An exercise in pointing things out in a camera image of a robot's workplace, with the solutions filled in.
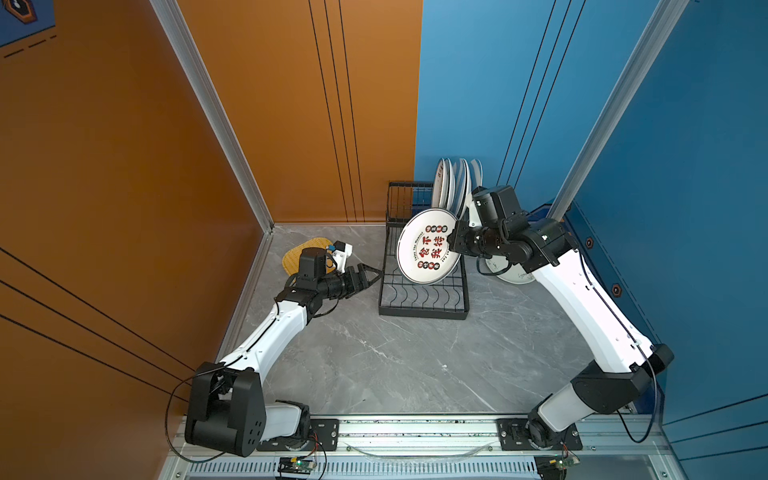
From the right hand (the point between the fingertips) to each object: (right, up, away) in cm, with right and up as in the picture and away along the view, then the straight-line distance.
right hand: (442, 240), depth 70 cm
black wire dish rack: (+5, -18, +27) cm, 33 cm away
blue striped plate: (+14, +22, +19) cm, 32 cm away
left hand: (-16, -9, +10) cm, 21 cm away
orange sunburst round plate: (+3, +19, +27) cm, 33 cm away
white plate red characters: (-4, -3, +4) cm, 6 cm away
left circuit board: (-35, -54, +1) cm, 64 cm away
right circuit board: (+26, -53, 0) cm, 60 cm away
